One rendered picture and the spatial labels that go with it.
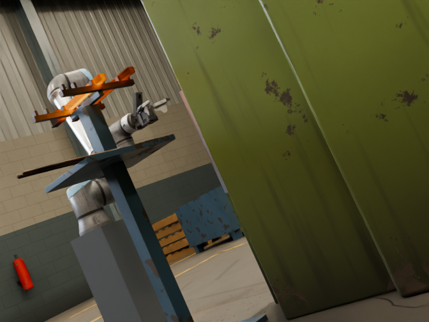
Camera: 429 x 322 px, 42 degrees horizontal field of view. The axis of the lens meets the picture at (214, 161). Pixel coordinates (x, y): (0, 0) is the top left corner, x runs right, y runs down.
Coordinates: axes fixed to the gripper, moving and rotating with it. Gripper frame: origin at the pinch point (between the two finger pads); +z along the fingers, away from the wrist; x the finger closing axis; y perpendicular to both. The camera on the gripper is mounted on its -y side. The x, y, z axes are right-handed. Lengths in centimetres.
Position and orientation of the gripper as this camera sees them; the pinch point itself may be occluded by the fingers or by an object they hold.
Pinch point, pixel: (159, 98)
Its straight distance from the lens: 261.8
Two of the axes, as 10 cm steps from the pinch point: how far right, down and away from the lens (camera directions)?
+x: -5.6, 1.8, -8.1
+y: 4.1, 9.1, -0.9
